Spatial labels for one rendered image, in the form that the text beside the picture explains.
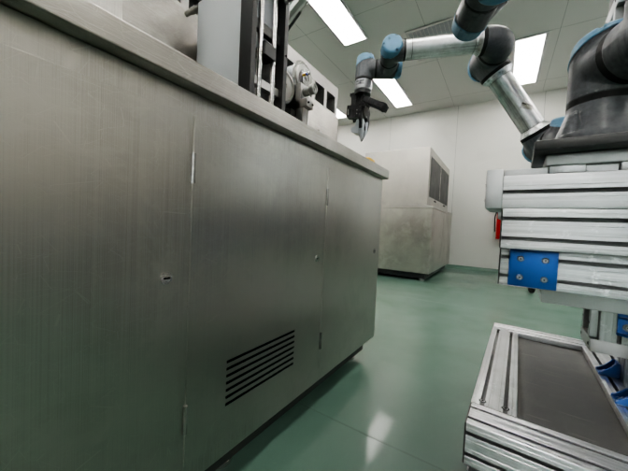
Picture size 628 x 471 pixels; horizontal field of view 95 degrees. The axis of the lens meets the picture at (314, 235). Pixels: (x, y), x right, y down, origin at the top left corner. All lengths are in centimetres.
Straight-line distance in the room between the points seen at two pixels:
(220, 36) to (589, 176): 113
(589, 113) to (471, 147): 492
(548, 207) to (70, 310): 87
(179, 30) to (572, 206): 137
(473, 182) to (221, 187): 518
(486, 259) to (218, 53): 500
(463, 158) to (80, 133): 548
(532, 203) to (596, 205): 10
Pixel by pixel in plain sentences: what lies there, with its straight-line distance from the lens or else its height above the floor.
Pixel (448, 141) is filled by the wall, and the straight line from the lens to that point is 580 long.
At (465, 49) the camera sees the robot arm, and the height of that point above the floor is 129.
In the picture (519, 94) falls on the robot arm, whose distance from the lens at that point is 148.
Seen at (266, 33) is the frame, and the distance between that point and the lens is 109.
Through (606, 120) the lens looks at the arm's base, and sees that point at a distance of 82.
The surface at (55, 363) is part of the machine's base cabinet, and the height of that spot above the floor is 42.
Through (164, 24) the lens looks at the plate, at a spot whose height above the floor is 134.
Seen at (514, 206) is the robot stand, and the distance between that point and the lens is 79.
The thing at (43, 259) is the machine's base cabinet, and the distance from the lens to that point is 51.
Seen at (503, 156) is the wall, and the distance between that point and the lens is 565.
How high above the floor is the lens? 62
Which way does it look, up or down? 2 degrees down
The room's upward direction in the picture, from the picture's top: 3 degrees clockwise
